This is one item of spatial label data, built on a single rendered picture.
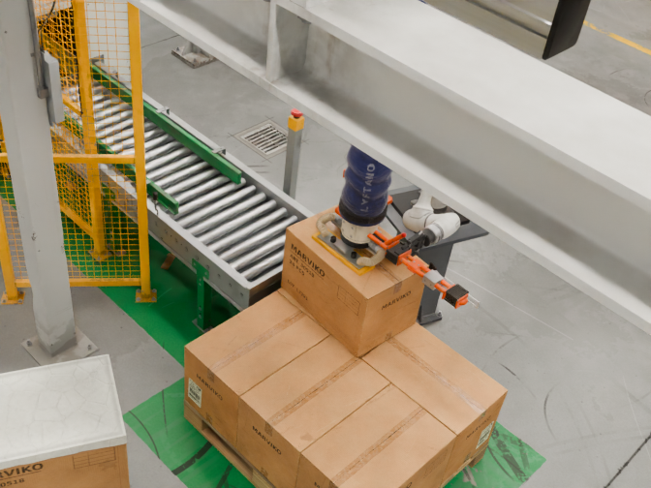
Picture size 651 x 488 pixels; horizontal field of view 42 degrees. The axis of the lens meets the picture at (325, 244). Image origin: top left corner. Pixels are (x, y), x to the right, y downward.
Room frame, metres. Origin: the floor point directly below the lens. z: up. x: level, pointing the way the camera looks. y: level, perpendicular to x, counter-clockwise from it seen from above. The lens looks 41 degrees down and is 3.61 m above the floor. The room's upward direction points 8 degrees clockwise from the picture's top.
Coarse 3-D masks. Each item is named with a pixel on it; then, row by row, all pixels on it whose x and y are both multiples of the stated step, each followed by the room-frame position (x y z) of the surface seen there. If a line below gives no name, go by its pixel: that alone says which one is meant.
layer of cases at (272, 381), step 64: (256, 320) 2.92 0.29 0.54; (192, 384) 2.65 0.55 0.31; (256, 384) 2.52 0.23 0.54; (320, 384) 2.57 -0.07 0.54; (384, 384) 2.63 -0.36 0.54; (448, 384) 2.68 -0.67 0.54; (256, 448) 2.35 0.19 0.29; (320, 448) 2.22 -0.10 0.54; (384, 448) 2.27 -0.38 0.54; (448, 448) 2.35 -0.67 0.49
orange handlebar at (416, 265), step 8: (336, 208) 3.21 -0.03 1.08; (376, 232) 3.08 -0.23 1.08; (376, 240) 3.02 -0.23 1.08; (384, 248) 2.98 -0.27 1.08; (408, 256) 2.94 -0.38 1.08; (408, 264) 2.88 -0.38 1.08; (416, 264) 2.88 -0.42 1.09; (416, 272) 2.85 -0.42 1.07; (440, 288) 2.76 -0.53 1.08; (464, 304) 2.68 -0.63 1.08
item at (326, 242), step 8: (320, 232) 3.16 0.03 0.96; (320, 240) 3.10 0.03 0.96; (328, 240) 3.11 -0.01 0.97; (336, 240) 3.11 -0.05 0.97; (328, 248) 3.06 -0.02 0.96; (336, 248) 3.06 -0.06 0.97; (336, 256) 3.02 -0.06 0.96; (344, 256) 3.01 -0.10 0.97; (352, 256) 3.00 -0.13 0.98; (360, 256) 3.03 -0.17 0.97; (352, 264) 2.96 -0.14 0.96; (360, 272) 2.92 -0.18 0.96
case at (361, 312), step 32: (288, 256) 3.16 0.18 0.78; (320, 256) 3.01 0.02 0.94; (416, 256) 3.11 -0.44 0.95; (288, 288) 3.15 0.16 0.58; (320, 288) 2.99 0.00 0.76; (352, 288) 2.84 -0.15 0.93; (384, 288) 2.86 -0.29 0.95; (416, 288) 3.01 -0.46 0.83; (320, 320) 2.96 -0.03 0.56; (352, 320) 2.82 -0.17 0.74; (384, 320) 2.87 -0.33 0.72; (352, 352) 2.79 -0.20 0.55
